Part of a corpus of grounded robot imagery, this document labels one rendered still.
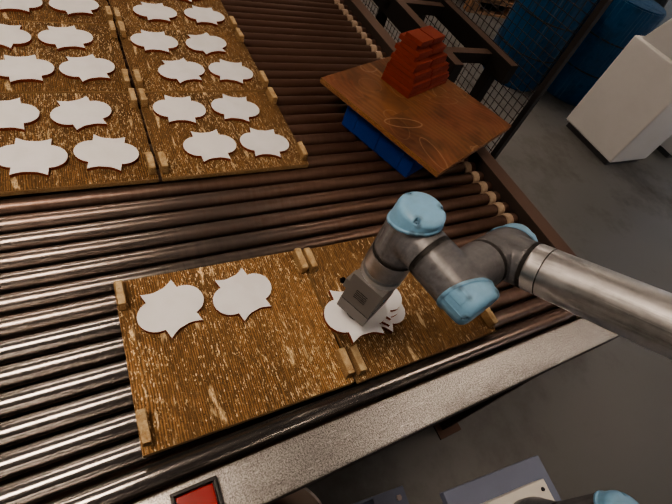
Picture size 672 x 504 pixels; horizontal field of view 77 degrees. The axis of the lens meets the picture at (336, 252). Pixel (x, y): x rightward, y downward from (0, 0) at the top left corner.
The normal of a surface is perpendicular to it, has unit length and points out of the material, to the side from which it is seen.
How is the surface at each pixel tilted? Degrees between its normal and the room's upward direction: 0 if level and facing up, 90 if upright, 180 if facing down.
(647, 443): 0
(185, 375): 0
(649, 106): 90
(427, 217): 0
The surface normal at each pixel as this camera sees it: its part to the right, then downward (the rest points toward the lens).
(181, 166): 0.27, -0.59
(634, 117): -0.88, 0.17
